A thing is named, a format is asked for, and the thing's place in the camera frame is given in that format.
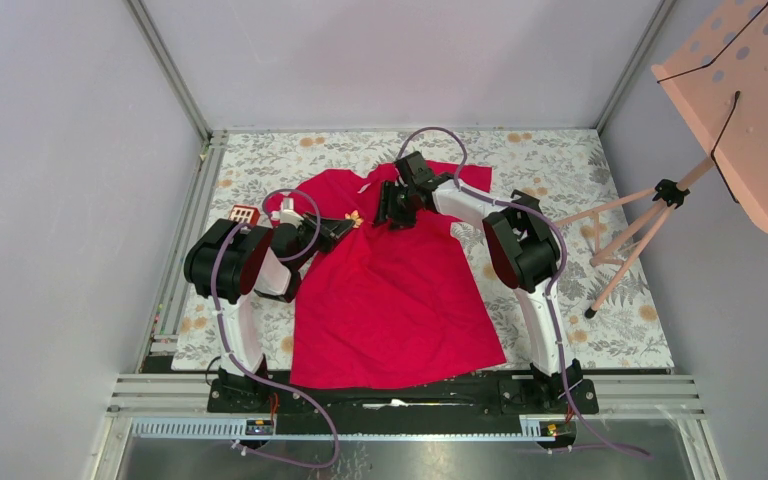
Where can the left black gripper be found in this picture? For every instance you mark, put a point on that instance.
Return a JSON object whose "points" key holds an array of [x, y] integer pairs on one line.
{"points": [[331, 230]]}

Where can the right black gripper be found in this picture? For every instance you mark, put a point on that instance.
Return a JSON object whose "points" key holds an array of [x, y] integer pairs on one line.
{"points": [[386, 208]]}

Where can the orange glitter brooch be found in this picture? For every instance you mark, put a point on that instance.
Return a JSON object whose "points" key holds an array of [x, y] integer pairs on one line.
{"points": [[356, 219]]}

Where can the red t-shirt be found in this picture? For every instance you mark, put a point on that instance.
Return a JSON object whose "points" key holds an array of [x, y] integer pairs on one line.
{"points": [[386, 309]]}

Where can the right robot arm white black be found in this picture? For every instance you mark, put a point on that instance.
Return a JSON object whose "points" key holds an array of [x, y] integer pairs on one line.
{"points": [[526, 257]]}

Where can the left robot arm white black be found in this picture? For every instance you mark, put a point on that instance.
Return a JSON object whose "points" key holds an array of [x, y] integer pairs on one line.
{"points": [[232, 263]]}

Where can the red toy block house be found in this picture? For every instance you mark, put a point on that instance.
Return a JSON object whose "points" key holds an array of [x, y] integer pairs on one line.
{"points": [[244, 214]]}

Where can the pink perforated music stand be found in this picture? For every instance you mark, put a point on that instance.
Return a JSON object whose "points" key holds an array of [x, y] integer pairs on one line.
{"points": [[718, 83]]}

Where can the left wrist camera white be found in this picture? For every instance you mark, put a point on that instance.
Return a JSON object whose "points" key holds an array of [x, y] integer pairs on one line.
{"points": [[286, 213]]}

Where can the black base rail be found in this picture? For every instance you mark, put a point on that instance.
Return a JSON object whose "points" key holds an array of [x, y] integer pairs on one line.
{"points": [[486, 392]]}

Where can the silver slotted cable duct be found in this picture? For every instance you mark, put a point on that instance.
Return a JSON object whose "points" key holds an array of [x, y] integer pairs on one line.
{"points": [[368, 424]]}

